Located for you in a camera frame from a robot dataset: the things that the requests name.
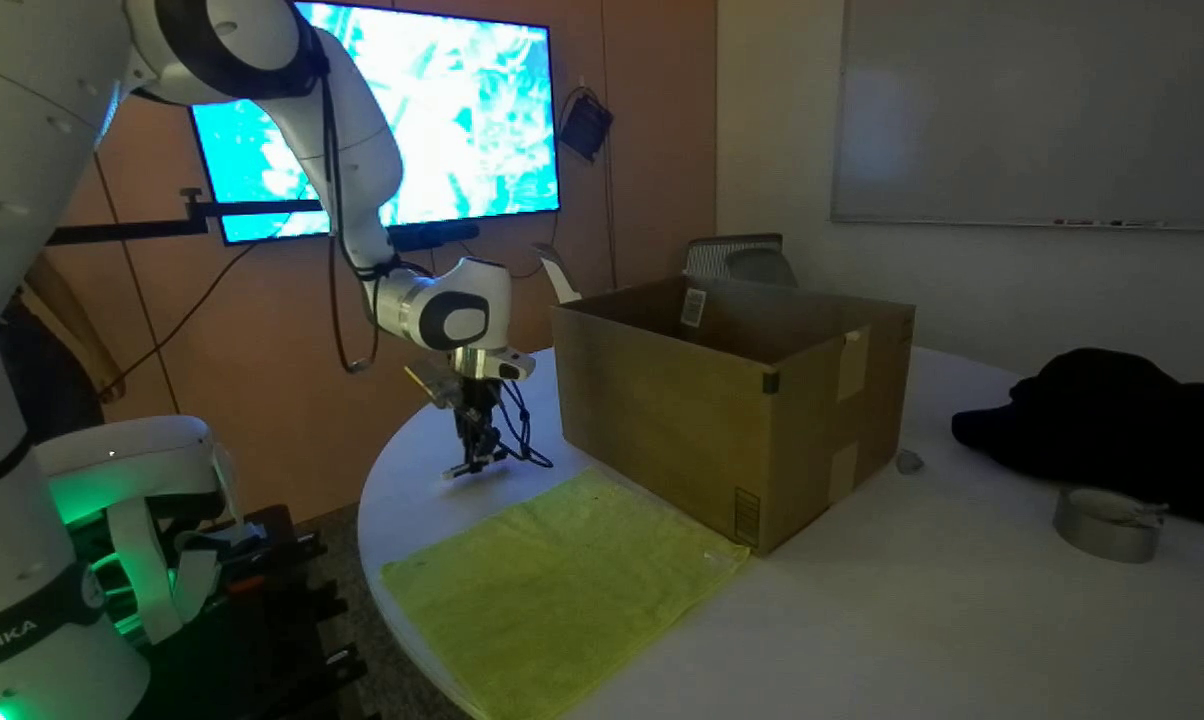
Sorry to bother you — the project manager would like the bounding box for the black cloth bundle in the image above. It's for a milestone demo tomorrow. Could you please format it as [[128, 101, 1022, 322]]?
[[950, 349, 1204, 525]]

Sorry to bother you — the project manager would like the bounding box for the grey chair back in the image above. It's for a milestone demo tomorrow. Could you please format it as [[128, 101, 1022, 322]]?
[[682, 231, 797, 287]]

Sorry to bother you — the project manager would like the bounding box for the wall mounted screen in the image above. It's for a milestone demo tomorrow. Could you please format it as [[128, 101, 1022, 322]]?
[[188, 0, 566, 252]]

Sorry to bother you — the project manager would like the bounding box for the whiteboard on wall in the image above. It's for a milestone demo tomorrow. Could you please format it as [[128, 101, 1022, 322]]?
[[832, 0, 1204, 231]]

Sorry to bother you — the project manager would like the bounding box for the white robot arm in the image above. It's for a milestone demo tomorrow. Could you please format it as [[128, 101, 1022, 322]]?
[[0, 0, 518, 720]]

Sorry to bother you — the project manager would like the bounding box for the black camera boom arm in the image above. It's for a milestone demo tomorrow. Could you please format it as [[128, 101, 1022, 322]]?
[[46, 195, 214, 245]]

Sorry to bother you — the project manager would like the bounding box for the small clear cap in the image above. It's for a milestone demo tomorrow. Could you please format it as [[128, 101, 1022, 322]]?
[[890, 448, 925, 477]]

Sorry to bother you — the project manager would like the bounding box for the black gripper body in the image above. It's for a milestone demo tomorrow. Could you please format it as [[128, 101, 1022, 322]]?
[[450, 349, 534, 411]]

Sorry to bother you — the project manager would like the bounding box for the yellow cloth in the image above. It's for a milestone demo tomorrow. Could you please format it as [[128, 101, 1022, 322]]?
[[379, 471, 751, 720]]

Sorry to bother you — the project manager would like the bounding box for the open cardboard box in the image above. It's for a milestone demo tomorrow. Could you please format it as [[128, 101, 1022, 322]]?
[[551, 279, 914, 552]]

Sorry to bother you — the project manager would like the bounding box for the grey tape roll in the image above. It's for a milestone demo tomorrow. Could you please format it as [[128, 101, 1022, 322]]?
[[1051, 488, 1168, 564]]

